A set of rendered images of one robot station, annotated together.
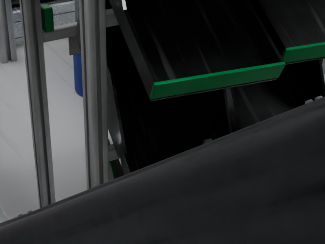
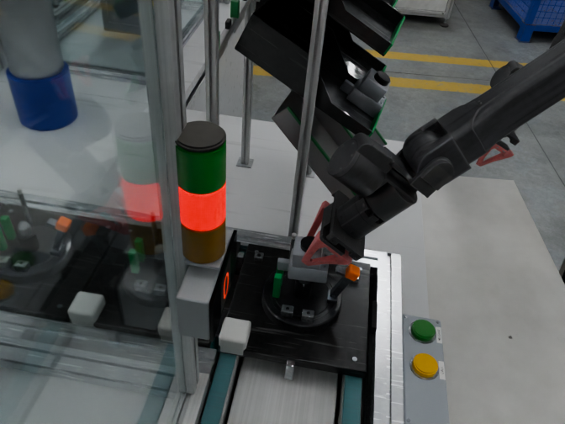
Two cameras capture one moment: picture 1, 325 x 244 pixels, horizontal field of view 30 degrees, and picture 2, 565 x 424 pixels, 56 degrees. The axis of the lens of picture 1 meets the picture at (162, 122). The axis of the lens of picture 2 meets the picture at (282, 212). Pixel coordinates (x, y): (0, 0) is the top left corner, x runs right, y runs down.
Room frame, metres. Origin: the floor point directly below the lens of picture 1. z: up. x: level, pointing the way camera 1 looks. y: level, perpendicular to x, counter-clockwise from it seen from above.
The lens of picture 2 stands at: (0.08, 0.72, 1.70)
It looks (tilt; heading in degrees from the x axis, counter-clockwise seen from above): 41 degrees down; 308
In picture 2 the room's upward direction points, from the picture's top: 6 degrees clockwise
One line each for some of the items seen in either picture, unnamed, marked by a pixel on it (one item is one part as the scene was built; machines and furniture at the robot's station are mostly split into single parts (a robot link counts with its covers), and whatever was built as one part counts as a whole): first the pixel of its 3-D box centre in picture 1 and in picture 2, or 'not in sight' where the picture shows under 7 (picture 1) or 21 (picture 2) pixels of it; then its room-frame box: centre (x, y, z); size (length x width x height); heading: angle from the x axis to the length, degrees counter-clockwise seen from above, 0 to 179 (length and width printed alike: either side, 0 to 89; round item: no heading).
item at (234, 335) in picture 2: not in sight; (234, 336); (0.44, 0.35, 0.97); 0.05 x 0.05 x 0.04; 33
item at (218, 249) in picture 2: not in sight; (203, 232); (0.41, 0.44, 1.28); 0.05 x 0.05 x 0.05
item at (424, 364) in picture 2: not in sight; (424, 366); (0.19, 0.17, 0.96); 0.04 x 0.04 x 0.02
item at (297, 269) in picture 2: not in sight; (303, 256); (0.42, 0.22, 1.08); 0.08 x 0.04 x 0.07; 33
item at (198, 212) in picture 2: not in sight; (202, 198); (0.41, 0.44, 1.33); 0.05 x 0.05 x 0.05
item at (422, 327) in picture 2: not in sight; (422, 331); (0.23, 0.11, 0.96); 0.04 x 0.04 x 0.02
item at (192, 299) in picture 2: not in sight; (203, 227); (0.41, 0.44, 1.29); 0.12 x 0.05 x 0.25; 123
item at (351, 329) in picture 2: not in sight; (300, 304); (0.41, 0.22, 0.96); 0.24 x 0.24 x 0.02; 33
